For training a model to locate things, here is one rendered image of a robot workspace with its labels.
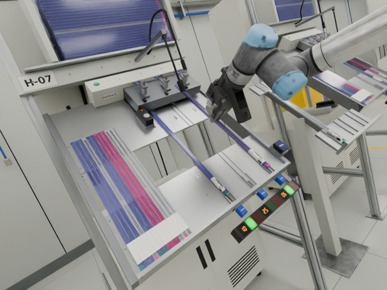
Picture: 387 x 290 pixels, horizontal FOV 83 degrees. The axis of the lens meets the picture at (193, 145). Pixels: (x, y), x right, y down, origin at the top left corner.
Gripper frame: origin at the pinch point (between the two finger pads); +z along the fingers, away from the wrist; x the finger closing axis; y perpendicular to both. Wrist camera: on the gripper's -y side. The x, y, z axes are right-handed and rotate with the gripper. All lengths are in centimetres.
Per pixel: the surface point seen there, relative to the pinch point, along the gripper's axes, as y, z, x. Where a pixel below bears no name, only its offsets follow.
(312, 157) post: -33, 16, -48
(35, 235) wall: 44, 190, 94
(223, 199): -24.5, 6.2, 12.9
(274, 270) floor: -75, 67, -22
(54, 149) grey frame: 29, 30, 50
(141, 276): -28, 3, 46
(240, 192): -25.9, 5.8, 6.0
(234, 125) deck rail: -0.7, 14.2, -19.1
